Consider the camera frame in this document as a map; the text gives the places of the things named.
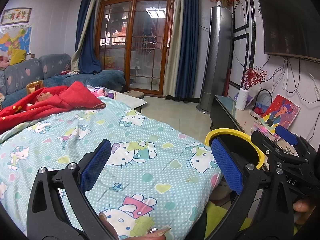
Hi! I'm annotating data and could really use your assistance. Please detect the yellow rim trash bin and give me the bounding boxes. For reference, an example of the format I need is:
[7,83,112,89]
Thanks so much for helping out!
[204,128,265,169]

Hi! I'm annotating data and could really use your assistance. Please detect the person right hand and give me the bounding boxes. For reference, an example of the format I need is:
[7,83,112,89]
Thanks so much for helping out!
[293,199,316,225]

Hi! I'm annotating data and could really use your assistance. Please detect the person left hand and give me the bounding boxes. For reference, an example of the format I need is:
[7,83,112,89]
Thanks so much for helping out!
[98,212,170,240]

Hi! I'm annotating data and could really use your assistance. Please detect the colourful girl painting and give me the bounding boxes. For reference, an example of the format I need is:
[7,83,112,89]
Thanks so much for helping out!
[260,94,300,141]

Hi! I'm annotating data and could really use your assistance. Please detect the tv cabinet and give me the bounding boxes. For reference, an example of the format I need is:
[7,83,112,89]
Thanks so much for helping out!
[210,96,298,156]

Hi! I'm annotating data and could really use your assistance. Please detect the white vase red berries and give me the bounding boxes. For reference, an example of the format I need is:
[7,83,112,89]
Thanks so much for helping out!
[235,68,267,111]

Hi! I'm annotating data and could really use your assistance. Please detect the grey tower air conditioner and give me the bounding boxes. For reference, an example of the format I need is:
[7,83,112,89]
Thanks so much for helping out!
[197,5,232,114]

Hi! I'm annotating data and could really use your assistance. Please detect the hello kitty teal blanket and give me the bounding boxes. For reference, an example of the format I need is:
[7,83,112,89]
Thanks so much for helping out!
[1,97,222,239]

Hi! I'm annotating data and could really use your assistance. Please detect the blue curtain right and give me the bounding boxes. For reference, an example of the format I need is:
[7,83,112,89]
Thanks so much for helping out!
[175,0,200,99]

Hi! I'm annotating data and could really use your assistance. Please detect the blue curtain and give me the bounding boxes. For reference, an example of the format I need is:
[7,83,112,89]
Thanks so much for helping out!
[175,0,200,99]
[71,0,101,74]

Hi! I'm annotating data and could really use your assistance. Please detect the red blanket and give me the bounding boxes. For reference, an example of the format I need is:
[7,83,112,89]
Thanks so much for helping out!
[1,81,106,133]

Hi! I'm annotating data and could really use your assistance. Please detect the purple cloth pile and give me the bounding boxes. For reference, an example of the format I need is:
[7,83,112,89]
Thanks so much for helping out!
[86,85,116,99]

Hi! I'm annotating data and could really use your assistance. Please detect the white coffee table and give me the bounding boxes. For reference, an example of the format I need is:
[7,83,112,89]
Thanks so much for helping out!
[114,91,147,111]

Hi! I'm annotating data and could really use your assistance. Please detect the blue grey sofa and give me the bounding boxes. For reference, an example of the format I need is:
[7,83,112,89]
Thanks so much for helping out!
[1,54,126,108]

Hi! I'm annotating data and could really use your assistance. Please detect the blue curtain left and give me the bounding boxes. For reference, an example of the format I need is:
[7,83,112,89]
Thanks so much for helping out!
[71,0,101,74]

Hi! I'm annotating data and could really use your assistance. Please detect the yellow pillow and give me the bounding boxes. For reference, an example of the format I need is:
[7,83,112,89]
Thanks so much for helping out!
[9,49,27,66]

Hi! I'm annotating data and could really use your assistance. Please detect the china map poster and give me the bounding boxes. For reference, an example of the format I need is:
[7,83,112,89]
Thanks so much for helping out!
[0,25,32,58]

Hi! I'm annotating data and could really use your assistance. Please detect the wooden glass sliding door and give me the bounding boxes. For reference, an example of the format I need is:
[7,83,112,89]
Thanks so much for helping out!
[95,0,174,96]

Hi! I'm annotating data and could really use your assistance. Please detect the framed calligraphy picture right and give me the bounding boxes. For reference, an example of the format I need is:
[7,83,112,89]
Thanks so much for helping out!
[1,8,32,25]

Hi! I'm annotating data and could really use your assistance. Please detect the wall mounted television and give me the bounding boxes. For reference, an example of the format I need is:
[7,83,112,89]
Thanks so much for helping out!
[259,0,319,63]

